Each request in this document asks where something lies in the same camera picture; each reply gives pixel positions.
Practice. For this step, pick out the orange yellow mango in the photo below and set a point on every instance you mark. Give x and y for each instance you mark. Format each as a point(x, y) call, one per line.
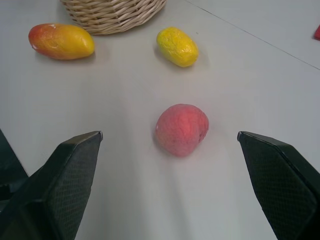
point(61, 41)

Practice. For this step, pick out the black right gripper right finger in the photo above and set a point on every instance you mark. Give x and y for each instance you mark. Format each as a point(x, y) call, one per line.
point(282, 180)

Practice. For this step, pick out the red flat object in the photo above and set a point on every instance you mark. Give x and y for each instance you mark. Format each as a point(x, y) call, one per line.
point(317, 32)

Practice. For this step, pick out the woven wicker basket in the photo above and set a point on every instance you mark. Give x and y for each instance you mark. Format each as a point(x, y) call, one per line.
point(112, 15)

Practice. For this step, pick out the yellow lemon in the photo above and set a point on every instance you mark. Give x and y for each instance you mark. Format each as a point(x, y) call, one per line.
point(177, 46)

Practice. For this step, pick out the pink peach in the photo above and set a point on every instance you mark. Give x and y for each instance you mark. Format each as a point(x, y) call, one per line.
point(182, 130)

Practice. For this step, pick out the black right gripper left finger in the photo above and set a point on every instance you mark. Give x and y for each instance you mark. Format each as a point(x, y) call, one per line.
point(60, 180)

